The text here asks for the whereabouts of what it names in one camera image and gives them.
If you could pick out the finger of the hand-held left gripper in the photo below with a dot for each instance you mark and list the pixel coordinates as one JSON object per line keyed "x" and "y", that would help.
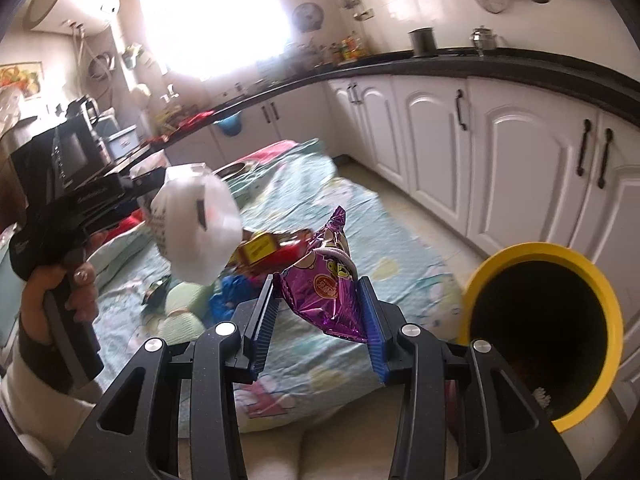
{"x": 148, "y": 176}

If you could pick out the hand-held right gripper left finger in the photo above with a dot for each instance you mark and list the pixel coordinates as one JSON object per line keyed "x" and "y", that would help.
{"x": 263, "y": 332}

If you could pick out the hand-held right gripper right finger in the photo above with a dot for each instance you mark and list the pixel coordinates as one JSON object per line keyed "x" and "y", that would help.
{"x": 374, "y": 332}

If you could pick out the blue wrapper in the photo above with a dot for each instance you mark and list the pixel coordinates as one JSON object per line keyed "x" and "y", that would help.
{"x": 235, "y": 296}

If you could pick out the purple snack packet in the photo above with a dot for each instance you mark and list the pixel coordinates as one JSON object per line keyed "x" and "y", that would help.
{"x": 320, "y": 300}

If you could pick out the white plastic bag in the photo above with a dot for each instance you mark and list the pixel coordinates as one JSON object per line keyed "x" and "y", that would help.
{"x": 190, "y": 240}

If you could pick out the yellow rimmed black bin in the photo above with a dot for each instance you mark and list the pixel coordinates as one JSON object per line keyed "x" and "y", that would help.
{"x": 540, "y": 320}

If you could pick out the person's left forearm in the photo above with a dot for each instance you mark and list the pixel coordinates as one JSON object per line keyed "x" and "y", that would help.
{"x": 30, "y": 395}

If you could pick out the person's left hand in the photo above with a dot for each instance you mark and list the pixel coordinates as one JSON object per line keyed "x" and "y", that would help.
{"x": 37, "y": 300}

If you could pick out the light blue plastic box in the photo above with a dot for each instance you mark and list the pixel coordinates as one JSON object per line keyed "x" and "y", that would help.
{"x": 122, "y": 142}

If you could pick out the black microwave oven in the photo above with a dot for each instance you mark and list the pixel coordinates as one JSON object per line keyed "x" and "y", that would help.
{"x": 60, "y": 155}

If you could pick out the red snack packet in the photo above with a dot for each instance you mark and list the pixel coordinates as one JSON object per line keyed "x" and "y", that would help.
{"x": 280, "y": 249}

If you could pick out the round metal basin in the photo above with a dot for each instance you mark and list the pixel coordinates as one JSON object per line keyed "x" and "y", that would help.
{"x": 239, "y": 168}

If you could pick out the black jug kettle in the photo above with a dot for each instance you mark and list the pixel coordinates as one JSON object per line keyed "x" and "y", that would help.
{"x": 85, "y": 109}

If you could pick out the blue bowl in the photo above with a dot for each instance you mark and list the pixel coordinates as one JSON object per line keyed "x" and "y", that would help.
{"x": 230, "y": 126}

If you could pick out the dark crumpled wrapper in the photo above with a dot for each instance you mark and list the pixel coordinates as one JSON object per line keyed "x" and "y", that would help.
{"x": 156, "y": 291}

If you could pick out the printed teal blanket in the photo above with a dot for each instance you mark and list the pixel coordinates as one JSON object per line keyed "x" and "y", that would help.
{"x": 310, "y": 185}

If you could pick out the bright window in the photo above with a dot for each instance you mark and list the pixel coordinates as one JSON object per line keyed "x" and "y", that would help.
{"x": 215, "y": 15}

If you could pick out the white water heater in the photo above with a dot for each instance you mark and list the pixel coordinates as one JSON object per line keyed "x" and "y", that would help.
{"x": 65, "y": 0}

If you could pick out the white kitchen cabinet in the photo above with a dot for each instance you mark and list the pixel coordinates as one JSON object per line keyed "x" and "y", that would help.
{"x": 520, "y": 160}

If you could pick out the row of condiment bottles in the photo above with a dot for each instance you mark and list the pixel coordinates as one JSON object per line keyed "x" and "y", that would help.
{"x": 350, "y": 50}

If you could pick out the dark metal pot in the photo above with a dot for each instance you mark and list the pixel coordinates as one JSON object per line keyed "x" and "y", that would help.
{"x": 421, "y": 41}

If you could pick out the steel kettle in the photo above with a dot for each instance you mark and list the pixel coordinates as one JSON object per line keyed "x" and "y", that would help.
{"x": 483, "y": 39}

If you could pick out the fruit wall picture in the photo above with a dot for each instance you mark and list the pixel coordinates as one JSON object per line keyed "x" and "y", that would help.
{"x": 20, "y": 79}

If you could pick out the round grey wall object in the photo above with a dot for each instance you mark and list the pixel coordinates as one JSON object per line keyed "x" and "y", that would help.
{"x": 307, "y": 16}

